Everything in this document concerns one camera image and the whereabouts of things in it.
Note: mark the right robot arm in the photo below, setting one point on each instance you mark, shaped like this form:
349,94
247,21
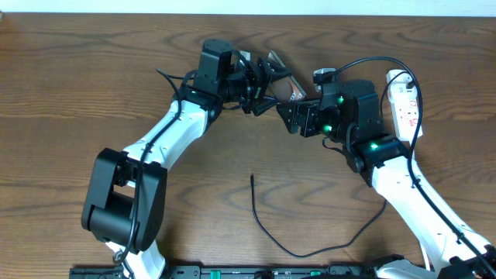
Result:
349,114

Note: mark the white power strip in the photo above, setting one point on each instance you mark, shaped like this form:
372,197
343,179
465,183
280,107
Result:
402,95

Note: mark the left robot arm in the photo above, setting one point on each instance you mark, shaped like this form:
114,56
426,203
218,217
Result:
124,206

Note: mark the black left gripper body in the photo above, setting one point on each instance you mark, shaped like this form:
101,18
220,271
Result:
249,87

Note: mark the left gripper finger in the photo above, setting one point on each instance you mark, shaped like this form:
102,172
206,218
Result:
271,72
260,106

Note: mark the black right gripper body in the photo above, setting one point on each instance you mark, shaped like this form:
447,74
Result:
313,125

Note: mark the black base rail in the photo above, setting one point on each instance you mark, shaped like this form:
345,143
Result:
196,272

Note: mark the Galaxy S25 Ultra smartphone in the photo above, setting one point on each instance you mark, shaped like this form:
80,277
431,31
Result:
287,90

